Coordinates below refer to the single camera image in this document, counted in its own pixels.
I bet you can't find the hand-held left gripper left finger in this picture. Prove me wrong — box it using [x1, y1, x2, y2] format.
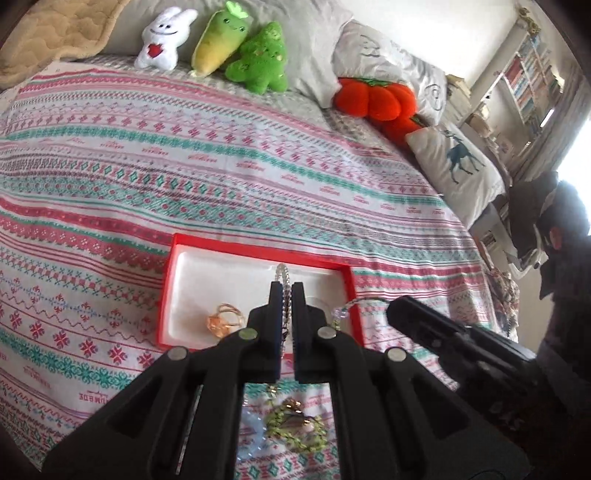
[41, 281, 284, 480]

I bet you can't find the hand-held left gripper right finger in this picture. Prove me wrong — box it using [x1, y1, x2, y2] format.
[292, 281, 532, 480]

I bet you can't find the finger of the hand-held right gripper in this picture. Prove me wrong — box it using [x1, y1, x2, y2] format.
[390, 320, 469, 391]
[387, 295, 539, 370]

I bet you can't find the gold ring with orange stone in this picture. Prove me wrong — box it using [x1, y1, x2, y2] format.
[205, 302, 245, 341]

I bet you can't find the green bead bracelet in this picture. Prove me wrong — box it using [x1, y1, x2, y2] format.
[262, 399, 330, 459]

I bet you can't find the red jewelry box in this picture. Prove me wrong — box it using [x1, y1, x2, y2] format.
[157, 233, 363, 352]

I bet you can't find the light blue bead bracelet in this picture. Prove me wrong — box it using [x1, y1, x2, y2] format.
[239, 383, 274, 464]

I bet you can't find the floral cloth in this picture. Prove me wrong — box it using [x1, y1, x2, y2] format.
[485, 268, 522, 343]

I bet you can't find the dark cloth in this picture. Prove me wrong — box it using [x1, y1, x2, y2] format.
[507, 170, 591, 303]

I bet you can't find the white pillow with deer print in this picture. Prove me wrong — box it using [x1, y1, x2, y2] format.
[405, 122, 509, 230]

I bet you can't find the red green patterned bedspread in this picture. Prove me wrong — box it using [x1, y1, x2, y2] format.
[0, 53, 522, 480]

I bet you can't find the orange persimmon plush toy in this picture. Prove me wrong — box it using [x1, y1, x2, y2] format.
[333, 76, 428, 149]

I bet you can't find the stack of books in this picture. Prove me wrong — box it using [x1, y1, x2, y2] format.
[444, 73, 475, 126]

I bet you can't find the white pillow with line drawings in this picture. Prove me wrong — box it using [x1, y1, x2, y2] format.
[331, 20, 452, 126]

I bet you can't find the white bookshelf with books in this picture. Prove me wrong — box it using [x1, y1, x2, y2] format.
[500, 28, 574, 139]

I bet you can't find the green tree plush toy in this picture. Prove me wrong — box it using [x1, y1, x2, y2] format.
[225, 21, 288, 95]

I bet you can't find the grey pillow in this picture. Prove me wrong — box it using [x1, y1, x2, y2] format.
[104, 0, 355, 110]

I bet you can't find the yellow green carrot plush toy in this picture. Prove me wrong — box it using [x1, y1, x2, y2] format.
[190, 0, 250, 78]

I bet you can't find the white rabbit plush toy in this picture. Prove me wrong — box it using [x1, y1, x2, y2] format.
[135, 7, 199, 71]

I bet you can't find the beige quilted blanket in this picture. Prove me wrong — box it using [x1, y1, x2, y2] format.
[0, 0, 136, 92]

